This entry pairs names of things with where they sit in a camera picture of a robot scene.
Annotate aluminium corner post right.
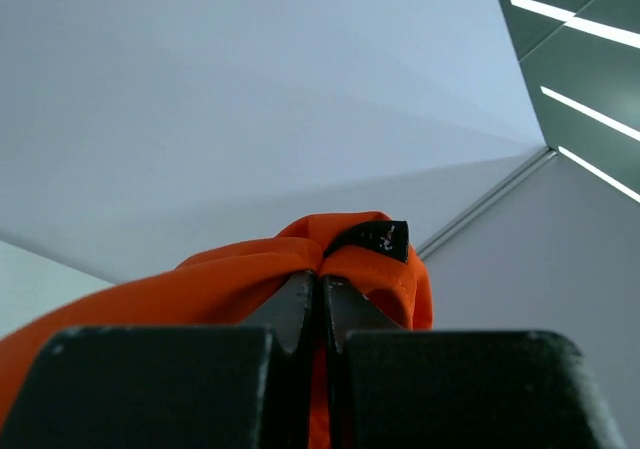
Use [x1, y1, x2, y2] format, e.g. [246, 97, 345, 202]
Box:
[416, 147, 556, 261]

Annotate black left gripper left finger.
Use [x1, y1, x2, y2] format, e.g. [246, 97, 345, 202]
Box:
[1, 272, 316, 448]

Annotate orange shorts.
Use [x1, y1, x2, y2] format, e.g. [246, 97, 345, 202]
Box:
[1, 212, 432, 448]

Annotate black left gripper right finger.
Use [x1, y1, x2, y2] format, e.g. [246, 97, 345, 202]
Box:
[323, 276, 625, 448]

